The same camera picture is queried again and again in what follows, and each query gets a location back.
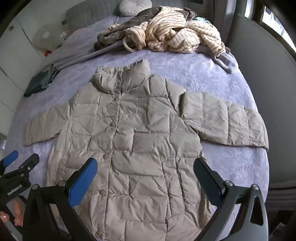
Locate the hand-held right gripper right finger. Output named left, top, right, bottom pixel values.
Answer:
left=193, top=158, right=270, bottom=241

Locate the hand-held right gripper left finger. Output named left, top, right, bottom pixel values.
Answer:
left=22, top=158, right=99, bottom=241

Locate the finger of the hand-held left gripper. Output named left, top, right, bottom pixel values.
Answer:
left=0, top=153, right=40, bottom=184
left=0, top=150, right=19, bottom=173

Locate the beige puffer jacket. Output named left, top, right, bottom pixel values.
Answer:
left=23, top=59, right=269, bottom=241

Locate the person's left hand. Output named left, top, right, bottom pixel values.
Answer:
left=0, top=200, right=25, bottom=227

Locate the dark green garment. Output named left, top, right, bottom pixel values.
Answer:
left=24, top=70, right=61, bottom=97

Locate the white cabinet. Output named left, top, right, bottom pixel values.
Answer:
left=0, top=16, right=50, bottom=139

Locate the lavender bed blanket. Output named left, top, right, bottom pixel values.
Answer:
left=5, top=15, right=272, bottom=241

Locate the white fan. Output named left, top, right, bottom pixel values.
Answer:
left=32, top=24, right=64, bottom=55

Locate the grey sweatshirt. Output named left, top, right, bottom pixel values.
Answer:
left=196, top=44, right=234, bottom=74

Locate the grey-brown fuzzy garment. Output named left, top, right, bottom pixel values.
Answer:
left=94, top=7, right=198, bottom=50

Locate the cream striped garment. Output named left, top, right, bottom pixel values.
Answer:
left=106, top=6, right=226, bottom=56

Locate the teal cloth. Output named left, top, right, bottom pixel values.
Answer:
left=193, top=16, right=216, bottom=26

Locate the grey quilted headboard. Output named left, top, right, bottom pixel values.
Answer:
left=61, top=0, right=188, bottom=26

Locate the window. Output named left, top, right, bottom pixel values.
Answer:
left=253, top=3, right=296, bottom=50

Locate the round white pillow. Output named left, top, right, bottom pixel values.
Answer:
left=119, top=0, right=146, bottom=17

